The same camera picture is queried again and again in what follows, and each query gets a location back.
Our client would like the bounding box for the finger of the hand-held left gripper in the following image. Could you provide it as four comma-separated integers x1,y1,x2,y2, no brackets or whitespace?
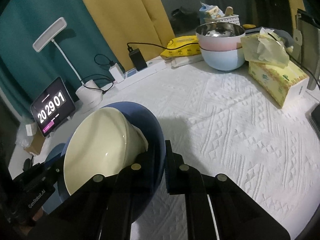
42,156,66,180

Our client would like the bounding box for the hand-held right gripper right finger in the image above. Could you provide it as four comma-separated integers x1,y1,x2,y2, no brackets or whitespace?
164,140,292,240

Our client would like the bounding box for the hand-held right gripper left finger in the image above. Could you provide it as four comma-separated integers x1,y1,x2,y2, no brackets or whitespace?
49,151,153,240

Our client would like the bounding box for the blue plate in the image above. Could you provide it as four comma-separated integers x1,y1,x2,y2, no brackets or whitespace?
42,142,68,214

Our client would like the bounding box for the cream bowl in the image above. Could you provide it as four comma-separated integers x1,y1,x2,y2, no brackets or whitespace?
64,107,149,197

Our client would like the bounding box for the cardboard box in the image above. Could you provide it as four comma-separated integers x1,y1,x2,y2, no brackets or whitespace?
24,130,47,155

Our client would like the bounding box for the white tag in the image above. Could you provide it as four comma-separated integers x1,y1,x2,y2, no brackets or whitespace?
25,123,37,137

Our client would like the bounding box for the clear plastic bag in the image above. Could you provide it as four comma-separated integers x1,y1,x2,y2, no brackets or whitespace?
15,116,38,147

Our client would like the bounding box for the tablet with clock display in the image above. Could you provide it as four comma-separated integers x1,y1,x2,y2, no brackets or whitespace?
30,77,76,137

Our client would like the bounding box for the white quilted tablecloth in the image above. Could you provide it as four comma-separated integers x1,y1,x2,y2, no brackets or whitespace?
9,55,320,240

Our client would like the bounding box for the white desk lamp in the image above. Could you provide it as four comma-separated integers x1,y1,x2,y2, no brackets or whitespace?
32,17,103,114

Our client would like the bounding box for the white power strip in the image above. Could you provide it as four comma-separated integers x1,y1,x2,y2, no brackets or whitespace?
116,56,168,90

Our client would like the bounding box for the white charger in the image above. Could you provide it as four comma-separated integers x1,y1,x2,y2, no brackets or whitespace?
109,64,125,83

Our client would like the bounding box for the black charger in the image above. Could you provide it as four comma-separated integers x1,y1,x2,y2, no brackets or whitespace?
129,50,148,71

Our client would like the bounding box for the light blue bowl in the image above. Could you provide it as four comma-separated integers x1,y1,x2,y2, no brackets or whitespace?
200,46,246,72

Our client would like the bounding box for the yellow packet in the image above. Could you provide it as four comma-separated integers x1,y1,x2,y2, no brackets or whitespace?
160,35,202,57

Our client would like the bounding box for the steel-lined pink bowl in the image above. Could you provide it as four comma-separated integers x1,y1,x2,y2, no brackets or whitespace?
195,22,246,52

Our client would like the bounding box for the yellow tissue box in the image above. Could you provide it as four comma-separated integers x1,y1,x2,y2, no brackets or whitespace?
248,61,308,109

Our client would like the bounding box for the teal curtain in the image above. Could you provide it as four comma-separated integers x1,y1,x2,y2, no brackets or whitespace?
0,0,125,125

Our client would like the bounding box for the dark flat device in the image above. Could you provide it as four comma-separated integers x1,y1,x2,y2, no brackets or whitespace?
306,104,320,140

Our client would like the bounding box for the blue white snack packet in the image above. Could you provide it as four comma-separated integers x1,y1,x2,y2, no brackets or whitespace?
199,1,224,19

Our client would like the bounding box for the grey metal stand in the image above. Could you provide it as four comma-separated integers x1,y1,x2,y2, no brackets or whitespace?
292,9,320,90

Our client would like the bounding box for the black lamp cable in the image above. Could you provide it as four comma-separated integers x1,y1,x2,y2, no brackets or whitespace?
82,74,117,95

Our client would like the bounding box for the black looped cable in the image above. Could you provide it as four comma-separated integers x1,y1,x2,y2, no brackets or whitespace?
94,54,113,68

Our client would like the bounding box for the black charger cable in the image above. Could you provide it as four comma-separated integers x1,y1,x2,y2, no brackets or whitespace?
127,42,200,53

